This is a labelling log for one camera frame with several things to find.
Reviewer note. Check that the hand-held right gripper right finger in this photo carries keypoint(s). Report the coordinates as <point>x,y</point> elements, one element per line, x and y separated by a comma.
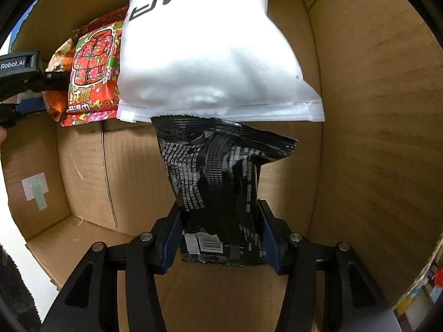
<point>269,242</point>

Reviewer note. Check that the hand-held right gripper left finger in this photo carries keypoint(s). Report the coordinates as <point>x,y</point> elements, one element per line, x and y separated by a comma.
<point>171,245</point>

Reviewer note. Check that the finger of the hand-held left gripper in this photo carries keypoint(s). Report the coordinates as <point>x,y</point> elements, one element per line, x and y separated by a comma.
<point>55,80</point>
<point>31,105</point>

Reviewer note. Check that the red floral snack packet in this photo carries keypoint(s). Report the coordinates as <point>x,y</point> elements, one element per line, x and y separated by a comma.
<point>93,65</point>

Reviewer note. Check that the black snack packet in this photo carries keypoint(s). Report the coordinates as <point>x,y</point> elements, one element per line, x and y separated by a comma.
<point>214,179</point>

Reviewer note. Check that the cardboard box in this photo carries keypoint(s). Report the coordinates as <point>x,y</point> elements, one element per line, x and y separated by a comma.
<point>363,110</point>

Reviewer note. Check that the orange snack packet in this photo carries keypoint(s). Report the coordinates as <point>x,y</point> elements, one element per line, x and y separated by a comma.
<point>57,105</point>

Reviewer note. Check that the white zip pouch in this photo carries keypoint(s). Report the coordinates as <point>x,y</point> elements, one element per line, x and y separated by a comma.
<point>207,58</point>

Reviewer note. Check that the dark fuzzy cloth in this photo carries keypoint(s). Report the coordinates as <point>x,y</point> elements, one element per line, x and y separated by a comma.
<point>14,290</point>

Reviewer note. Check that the shelf of books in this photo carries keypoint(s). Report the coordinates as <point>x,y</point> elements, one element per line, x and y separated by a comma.
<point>425,294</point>

